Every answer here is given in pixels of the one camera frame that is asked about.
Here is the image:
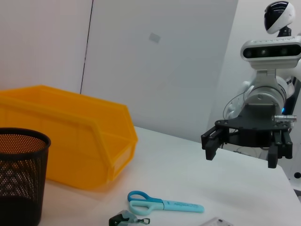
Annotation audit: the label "clear plastic ruler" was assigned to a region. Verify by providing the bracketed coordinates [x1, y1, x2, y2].
[201, 217, 232, 226]

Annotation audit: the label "white black robot head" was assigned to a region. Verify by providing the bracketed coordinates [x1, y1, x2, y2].
[263, 1, 296, 38]

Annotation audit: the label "teal blue capped scissors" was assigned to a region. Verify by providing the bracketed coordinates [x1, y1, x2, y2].
[127, 190, 205, 216]

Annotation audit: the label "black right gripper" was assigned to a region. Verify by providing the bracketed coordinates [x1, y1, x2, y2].
[201, 103, 294, 169]

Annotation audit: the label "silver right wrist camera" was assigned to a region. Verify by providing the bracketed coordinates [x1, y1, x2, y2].
[239, 35, 301, 88]

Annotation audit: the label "right gripper cable with plug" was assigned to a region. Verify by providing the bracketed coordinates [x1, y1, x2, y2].
[223, 93, 295, 129]

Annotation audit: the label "black mesh pen cup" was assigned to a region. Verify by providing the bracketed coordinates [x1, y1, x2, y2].
[0, 127, 52, 226]

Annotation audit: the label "green plastic wrapper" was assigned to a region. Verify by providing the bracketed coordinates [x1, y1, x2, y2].
[108, 210, 151, 226]

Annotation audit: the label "yellow plastic storage bin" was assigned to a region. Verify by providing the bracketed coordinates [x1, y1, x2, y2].
[0, 84, 139, 192]

